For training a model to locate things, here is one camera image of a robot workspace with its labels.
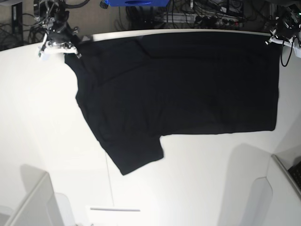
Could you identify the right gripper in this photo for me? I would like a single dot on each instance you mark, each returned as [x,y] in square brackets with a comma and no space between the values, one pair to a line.
[63,40]

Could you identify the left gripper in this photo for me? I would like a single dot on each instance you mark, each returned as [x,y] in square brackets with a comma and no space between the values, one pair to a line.
[285,34]

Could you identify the black T-shirt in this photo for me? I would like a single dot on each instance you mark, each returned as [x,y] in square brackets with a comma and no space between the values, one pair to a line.
[132,91]

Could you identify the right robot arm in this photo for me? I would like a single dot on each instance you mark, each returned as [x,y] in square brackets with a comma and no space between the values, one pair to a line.
[53,14]

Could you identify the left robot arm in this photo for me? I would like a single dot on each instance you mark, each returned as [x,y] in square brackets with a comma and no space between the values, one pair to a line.
[290,14]

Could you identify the blue plastic box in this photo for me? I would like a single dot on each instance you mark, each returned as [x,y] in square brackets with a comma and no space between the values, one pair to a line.
[136,3]

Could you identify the black keyboard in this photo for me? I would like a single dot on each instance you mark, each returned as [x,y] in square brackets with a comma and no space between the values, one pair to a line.
[295,172]

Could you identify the grey partition right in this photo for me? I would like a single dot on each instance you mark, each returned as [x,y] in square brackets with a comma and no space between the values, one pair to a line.
[274,200]

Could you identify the grey partition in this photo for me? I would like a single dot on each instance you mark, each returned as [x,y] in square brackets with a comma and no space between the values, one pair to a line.
[274,200]
[41,205]

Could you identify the grey partition left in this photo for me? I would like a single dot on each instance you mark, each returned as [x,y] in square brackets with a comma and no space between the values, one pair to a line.
[41,205]

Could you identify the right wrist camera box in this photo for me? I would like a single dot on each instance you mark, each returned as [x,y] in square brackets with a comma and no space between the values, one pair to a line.
[43,56]

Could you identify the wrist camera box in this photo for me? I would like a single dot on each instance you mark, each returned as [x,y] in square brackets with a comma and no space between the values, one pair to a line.
[297,51]
[43,56]

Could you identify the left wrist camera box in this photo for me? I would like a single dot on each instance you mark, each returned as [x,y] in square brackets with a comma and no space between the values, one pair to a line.
[297,51]

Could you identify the black cabinet post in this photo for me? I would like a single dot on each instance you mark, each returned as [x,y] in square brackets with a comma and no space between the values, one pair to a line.
[17,27]

